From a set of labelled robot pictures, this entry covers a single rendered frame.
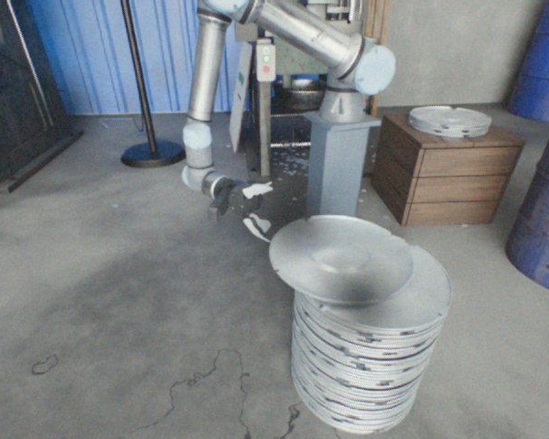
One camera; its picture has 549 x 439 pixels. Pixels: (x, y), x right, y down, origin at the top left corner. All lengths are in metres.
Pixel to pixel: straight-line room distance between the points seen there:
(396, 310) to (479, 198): 0.99
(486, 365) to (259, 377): 0.56
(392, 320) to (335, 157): 0.66
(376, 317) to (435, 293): 0.13
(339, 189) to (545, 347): 0.71
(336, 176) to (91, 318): 0.87
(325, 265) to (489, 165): 0.96
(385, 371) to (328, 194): 0.69
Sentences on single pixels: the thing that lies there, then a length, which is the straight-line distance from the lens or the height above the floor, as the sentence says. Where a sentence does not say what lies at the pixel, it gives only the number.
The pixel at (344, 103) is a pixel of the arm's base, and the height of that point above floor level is 0.50.
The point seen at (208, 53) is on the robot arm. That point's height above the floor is 0.65.
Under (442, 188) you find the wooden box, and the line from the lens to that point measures 1.46.
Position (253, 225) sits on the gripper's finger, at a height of 0.28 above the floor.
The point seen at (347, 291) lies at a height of 0.32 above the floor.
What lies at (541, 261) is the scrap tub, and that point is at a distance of 1.37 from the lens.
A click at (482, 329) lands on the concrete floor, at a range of 1.15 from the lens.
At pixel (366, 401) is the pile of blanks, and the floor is 0.11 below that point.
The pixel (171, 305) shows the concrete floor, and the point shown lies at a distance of 1.09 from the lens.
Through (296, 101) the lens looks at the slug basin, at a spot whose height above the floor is 0.36.
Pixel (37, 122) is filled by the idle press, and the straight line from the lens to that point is 2.49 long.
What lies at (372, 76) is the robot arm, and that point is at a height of 0.60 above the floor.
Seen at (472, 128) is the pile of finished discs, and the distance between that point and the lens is 1.48.
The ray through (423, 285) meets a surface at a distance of 0.71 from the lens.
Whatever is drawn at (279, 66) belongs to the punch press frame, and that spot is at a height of 0.53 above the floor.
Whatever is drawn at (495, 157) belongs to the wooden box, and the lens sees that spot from 1.51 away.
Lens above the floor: 0.75
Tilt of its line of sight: 32 degrees down
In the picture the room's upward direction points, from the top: straight up
